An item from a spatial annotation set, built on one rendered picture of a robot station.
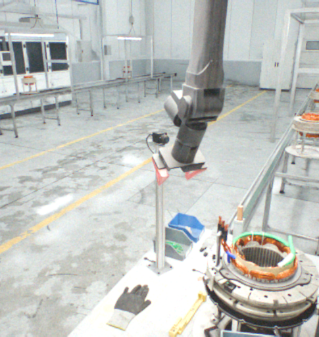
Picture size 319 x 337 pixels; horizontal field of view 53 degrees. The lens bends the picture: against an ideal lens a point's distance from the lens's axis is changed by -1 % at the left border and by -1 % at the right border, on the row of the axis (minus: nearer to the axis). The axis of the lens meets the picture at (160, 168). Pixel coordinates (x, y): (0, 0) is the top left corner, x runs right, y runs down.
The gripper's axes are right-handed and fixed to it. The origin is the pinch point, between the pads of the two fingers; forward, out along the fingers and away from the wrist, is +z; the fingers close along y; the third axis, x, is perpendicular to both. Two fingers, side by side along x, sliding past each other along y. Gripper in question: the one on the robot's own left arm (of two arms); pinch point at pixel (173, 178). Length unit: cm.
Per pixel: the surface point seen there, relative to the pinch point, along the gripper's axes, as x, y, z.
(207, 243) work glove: -9, -42, 71
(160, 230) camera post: -13, -14, 53
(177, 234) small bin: -18, -31, 73
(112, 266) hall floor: -61, -24, 193
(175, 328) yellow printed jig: 25, -4, 53
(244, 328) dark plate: 33, -27, 50
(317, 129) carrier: -84, -200, 86
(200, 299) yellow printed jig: 17, -20, 57
